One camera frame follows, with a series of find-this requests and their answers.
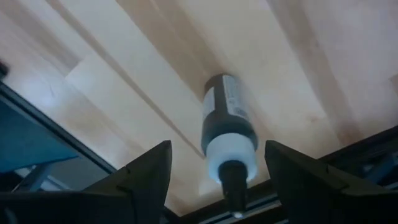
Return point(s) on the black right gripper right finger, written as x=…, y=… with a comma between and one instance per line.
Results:
x=298, y=180

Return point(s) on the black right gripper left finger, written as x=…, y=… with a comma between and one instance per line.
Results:
x=149, y=180

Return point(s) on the large black squeeze bottle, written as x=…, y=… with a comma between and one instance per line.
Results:
x=228, y=124

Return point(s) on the black metal table frame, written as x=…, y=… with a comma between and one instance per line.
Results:
x=367, y=149

